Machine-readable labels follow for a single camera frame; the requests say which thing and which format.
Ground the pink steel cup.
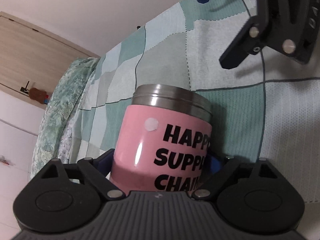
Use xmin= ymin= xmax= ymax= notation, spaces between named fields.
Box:
xmin=110 ymin=84 xmax=212 ymax=193

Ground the green floral duvet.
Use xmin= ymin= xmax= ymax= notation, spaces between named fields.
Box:
xmin=30 ymin=57 xmax=99 ymax=178

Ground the checkered green bed blanket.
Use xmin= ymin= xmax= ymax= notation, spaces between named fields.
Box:
xmin=67 ymin=0 xmax=319 ymax=203

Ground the hanging plush ornament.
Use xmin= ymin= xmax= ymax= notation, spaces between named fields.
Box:
xmin=0 ymin=155 xmax=13 ymax=166

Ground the white wardrobe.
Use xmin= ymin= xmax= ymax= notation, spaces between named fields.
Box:
xmin=1 ymin=91 xmax=44 ymax=239

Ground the brown plush toy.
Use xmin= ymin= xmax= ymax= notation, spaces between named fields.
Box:
xmin=29 ymin=87 xmax=49 ymax=105

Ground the light wooden door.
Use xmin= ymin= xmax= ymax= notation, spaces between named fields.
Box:
xmin=1 ymin=12 xmax=96 ymax=109

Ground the black door handle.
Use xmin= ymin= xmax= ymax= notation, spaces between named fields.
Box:
xmin=20 ymin=81 xmax=30 ymax=95

